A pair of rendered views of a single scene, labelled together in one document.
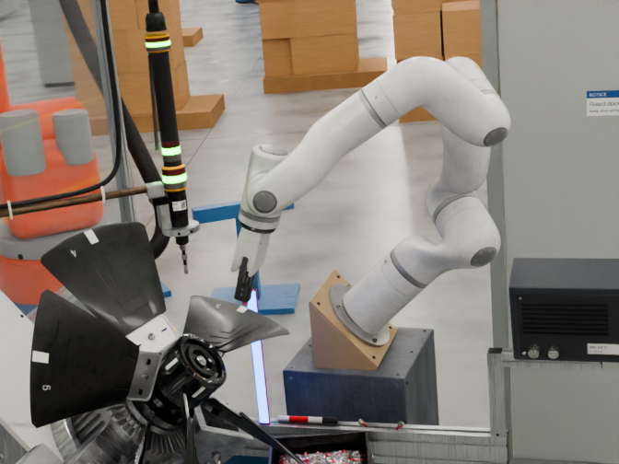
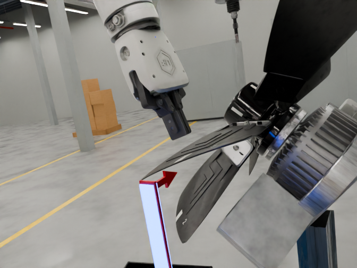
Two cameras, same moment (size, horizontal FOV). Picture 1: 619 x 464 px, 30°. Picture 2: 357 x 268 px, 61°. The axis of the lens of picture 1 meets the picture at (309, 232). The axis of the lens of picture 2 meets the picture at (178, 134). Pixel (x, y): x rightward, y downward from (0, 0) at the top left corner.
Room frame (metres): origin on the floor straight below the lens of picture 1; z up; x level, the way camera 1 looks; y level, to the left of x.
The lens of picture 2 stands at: (2.72, 0.29, 1.31)
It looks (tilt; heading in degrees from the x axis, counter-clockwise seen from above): 11 degrees down; 198
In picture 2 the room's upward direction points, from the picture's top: 9 degrees counter-clockwise
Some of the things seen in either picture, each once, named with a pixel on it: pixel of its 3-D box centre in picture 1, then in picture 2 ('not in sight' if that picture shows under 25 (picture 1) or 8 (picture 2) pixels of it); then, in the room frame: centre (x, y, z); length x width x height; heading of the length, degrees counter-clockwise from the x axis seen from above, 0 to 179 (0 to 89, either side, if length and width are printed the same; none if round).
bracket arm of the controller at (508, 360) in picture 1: (543, 358); not in sight; (2.23, -0.47, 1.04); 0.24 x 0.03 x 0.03; 74
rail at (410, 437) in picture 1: (309, 439); not in sight; (2.38, 0.04, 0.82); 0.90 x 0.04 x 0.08; 74
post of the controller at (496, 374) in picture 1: (496, 392); not in sight; (2.26, -0.37, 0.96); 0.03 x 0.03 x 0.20; 74
